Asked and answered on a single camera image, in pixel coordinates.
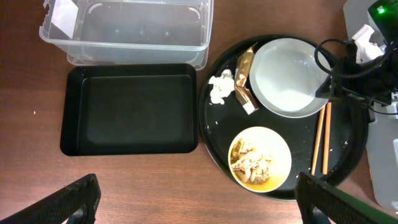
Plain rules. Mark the grey dishwasher rack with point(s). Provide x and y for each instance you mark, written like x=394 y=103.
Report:
x=381 y=145

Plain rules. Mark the wooden chopstick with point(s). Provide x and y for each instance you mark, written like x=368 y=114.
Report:
x=327 y=139
x=317 y=140

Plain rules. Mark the black round tray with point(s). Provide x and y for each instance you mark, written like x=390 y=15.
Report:
x=219 y=124

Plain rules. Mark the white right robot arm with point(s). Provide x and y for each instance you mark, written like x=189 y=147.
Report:
x=384 y=14

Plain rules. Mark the grey round plate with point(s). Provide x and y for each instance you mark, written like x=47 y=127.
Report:
x=284 y=77

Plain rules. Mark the gold snack wrapper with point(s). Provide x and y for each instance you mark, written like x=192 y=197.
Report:
x=243 y=94

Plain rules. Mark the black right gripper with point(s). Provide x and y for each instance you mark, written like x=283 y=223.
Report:
x=375 y=86

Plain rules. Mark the white tissue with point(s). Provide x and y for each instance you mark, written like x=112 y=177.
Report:
x=222 y=86

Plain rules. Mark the black rectangular tray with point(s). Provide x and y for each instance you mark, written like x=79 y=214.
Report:
x=130 y=109

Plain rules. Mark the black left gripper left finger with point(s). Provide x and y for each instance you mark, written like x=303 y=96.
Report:
x=75 y=203

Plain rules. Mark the clear plastic bin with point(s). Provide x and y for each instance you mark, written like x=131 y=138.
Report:
x=126 y=32

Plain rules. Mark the yellow bowl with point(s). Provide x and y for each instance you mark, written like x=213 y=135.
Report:
x=271 y=143

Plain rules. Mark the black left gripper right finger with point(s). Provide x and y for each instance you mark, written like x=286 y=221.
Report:
x=320 y=202

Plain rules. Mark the food scraps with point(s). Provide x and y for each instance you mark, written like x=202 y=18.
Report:
x=250 y=164

